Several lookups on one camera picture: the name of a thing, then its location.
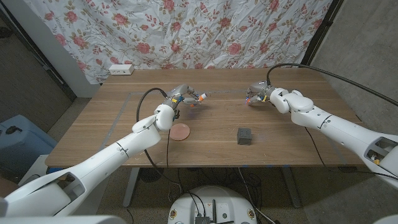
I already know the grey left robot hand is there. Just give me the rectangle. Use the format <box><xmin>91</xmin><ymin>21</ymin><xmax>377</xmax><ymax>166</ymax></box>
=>
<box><xmin>161</xmin><ymin>83</ymin><xmax>201</xmax><ymax>110</ymax></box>

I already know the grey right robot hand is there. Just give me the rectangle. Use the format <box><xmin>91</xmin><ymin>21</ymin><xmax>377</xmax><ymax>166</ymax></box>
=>
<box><xmin>245</xmin><ymin>80</ymin><xmax>276</xmax><ymax>106</ymax></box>

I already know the dark grey block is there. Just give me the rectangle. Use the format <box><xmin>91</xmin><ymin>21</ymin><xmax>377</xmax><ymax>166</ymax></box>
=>
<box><xmin>236</xmin><ymin>127</ymin><xmax>252</xmax><ymax>146</ymax></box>

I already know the pink round dish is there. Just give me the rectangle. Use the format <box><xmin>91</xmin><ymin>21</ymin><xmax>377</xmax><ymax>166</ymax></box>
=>
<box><xmin>169</xmin><ymin>123</ymin><xmax>191</xmax><ymax>142</ymax></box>

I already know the floral backdrop cloth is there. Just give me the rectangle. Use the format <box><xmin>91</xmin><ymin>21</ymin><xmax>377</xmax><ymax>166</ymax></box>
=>
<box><xmin>23</xmin><ymin>0</ymin><xmax>334</xmax><ymax>85</ymax></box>

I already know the white power strip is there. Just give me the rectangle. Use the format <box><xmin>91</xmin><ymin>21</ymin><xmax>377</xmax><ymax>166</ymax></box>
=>
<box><xmin>108</xmin><ymin>63</ymin><xmax>135</xmax><ymax>76</ymax></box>

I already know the black backdrop stand pole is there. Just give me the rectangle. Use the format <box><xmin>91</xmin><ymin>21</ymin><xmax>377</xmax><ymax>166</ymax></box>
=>
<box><xmin>298</xmin><ymin>0</ymin><xmax>345</xmax><ymax>68</ymax></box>

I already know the black round disc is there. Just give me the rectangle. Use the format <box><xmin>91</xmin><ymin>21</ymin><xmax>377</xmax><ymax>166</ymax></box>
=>
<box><xmin>138</xmin><ymin>167</ymin><xmax>165</xmax><ymax>184</ymax></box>

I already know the metal table leg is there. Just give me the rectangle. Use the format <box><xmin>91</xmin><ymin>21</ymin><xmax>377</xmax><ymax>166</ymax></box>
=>
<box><xmin>281</xmin><ymin>166</ymin><xmax>302</xmax><ymax>208</ymax></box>
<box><xmin>123</xmin><ymin>167</ymin><xmax>141</xmax><ymax>208</ymax></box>

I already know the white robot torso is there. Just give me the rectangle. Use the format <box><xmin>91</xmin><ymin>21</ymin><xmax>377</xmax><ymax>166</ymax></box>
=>
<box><xmin>167</xmin><ymin>185</ymin><xmax>258</xmax><ymax>224</ymax></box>

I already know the white leaning panel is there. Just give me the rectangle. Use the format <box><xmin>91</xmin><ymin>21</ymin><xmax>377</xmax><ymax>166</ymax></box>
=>
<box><xmin>1</xmin><ymin>0</ymin><xmax>101</xmax><ymax>99</ymax></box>

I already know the black slanted floor strip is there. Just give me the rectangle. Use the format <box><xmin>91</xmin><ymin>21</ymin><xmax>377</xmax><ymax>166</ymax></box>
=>
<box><xmin>0</xmin><ymin>7</ymin><xmax>77</xmax><ymax>102</ymax></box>

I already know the white box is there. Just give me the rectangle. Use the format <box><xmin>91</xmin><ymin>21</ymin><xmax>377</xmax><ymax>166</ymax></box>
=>
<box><xmin>18</xmin><ymin>154</ymin><xmax>52</xmax><ymax>187</ymax></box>

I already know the blue plastic bin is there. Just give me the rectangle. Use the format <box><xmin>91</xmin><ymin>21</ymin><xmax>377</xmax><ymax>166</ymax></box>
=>
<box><xmin>0</xmin><ymin>114</ymin><xmax>58</xmax><ymax>184</ymax></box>

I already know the person's bare leg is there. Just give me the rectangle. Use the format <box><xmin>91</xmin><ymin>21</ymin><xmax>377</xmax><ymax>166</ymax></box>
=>
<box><xmin>0</xmin><ymin>177</ymin><xmax>19</xmax><ymax>198</ymax></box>

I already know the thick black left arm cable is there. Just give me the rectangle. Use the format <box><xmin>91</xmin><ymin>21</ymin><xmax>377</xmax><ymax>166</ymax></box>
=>
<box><xmin>136</xmin><ymin>87</ymin><xmax>184</xmax><ymax>195</ymax></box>

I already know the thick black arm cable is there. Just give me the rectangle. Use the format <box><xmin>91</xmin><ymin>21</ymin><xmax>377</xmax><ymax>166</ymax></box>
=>
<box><xmin>136</xmin><ymin>87</ymin><xmax>184</xmax><ymax>195</ymax></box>
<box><xmin>266</xmin><ymin>63</ymin><xmax>398</xmax><ymax>107</ymax></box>

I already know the thin black left arm wire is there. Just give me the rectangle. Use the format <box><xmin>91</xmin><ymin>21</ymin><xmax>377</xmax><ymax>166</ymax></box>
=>
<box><xmin>165</xmin><ymin>129</ymin><xmax>171</xmax><ymax>169</ymax></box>

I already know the thin black arm wire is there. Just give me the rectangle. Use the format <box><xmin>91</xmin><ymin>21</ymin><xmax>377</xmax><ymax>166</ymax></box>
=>
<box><xmin>304</xmin><ymin>126</ymin><xmax>398</xmax><ymax>182</ymax></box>
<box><xmin>165</xmin><ymin>129</ymin><xmax>171</xmax><ymax>169</ymax></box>

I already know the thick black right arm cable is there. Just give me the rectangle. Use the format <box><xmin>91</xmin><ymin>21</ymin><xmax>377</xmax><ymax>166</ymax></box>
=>
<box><xmin>266</xmin><ymin>63</ymin><xmax>398</xmax><ymax>107</ymax></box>

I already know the thin black right arm wire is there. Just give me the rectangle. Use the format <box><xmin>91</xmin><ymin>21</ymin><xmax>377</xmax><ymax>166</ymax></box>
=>
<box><xmin>304</xmin><ymin>126</ymin><xmax>398</xmax><ymax>182</ymax></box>

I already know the white floor cable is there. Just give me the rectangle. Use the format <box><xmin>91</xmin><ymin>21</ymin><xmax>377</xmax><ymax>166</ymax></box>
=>
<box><xmin>238</xmin><ymin>167</ymin><xmax>276</xmax><ymax>224</ymax></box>

